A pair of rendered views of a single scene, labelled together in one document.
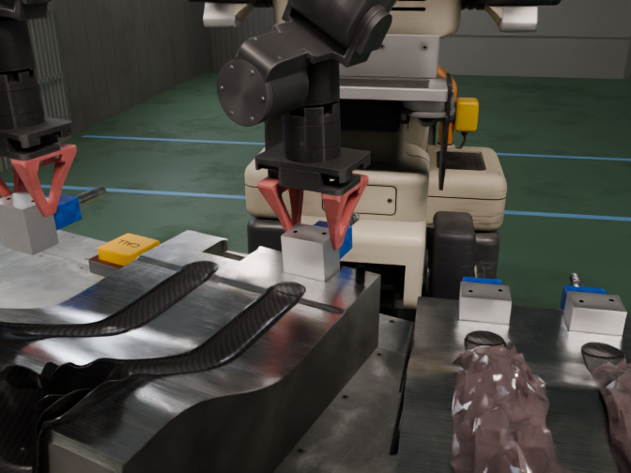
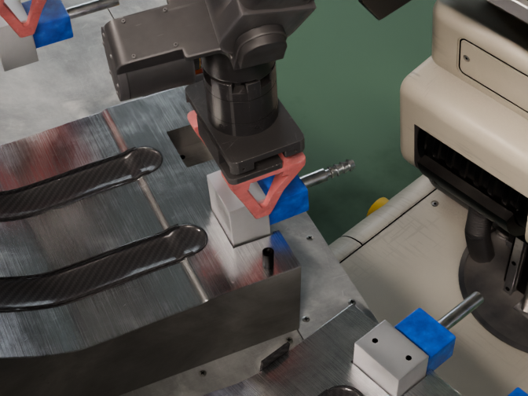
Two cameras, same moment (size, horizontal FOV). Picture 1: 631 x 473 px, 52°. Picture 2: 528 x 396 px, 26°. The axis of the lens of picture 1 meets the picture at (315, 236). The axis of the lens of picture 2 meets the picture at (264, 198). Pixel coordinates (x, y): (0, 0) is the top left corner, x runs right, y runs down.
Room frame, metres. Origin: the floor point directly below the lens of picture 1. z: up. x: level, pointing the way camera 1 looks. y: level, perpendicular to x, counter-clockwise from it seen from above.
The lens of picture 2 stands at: (0.09, -0.42, 1.64)
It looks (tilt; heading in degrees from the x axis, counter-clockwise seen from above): 47 degrees down; 37
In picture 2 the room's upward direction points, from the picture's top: straight up
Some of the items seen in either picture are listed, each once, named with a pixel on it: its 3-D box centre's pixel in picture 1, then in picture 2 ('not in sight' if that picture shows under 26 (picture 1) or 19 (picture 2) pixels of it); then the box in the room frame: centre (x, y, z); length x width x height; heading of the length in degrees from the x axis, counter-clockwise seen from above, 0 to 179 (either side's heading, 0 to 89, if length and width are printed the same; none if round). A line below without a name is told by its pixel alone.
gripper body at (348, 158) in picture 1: (312, 136); (241, 94); (0.62, 0.00, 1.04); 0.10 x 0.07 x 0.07; 61
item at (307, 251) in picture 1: (331, 237); (287, 188); (0.66, -0.02, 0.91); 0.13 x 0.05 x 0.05; 151
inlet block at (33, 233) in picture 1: (60, 207); (56, 17); (0.70, 0.29, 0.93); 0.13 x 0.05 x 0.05; 151
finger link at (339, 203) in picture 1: (325, 205); (253, 167); (0.62, -0.01, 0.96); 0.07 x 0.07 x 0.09; 61
